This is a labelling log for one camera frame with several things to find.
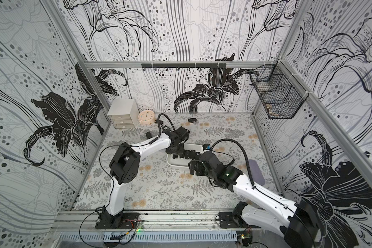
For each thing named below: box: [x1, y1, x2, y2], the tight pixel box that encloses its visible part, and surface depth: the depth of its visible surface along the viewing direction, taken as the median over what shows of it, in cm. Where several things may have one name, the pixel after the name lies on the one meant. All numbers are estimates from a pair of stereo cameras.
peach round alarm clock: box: [138, 110, 156, 127], surface depth 116 cm
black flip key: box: [184, 149, 191, 160], surface depth 97 cm
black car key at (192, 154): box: [190, 149, 196, 160], surface depth 97 cm
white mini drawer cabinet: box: [106, 98, 139, 130], surface depth 110 cm
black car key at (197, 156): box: [194, 151, 200, 161], surface depth 97 cm
